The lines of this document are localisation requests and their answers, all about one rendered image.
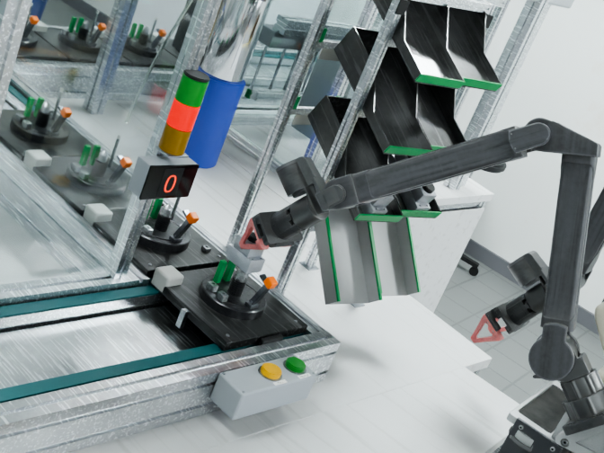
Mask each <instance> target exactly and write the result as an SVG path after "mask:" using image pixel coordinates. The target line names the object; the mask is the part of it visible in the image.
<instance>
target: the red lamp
mask: <svg viewBox="0 0 604 453"><path fill-rule="evenodd" d="M199 110H200V107H197V108H196V107H190V106H187V105H184V104H182V103H180V102H178V101H177V100H176V99H175V97H174V100H173V104H172V107H171V110H170V112H169V115H168V118H167V121H166V122H167V124H168V125H169V126H171V127H172V128H174V129H178V130H180V131H185V132H189V131H192V129H193V126H194V123H195V120H196V119H197V116H198V113H199Z"/></svg>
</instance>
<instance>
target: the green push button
mask: <svg viewBox="0 0 604 453"><path fill-rule="evenodd" d="M285 364H286V367H287V368H288V369H290V370H292V371H294V372H297V373H302V372H304V370H305V368H306V364H305V362H304V361H303V360H301V359H299V358H297V357H289V358H287V360H286V362H285Z"/></svg>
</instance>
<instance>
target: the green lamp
mask: <svg viewBox="0 0 604 453"><path fill-rule="evenodd" d="M208 85H209V82H207V83H202V82H198V81H195V80H192V79H190V78H189V77H188V76H186V75H185V74H184V73H182V78H181V81H180V83H179V86H178V89H177V92H176V95H175V99H176V100H177V101H178V102H180V103H182V104H184V105H187V106H190V107H196V108H197V107H200V106H201V104H202V101H203V98H204V95H205V92H206V91H207V88H208Z"/></svg>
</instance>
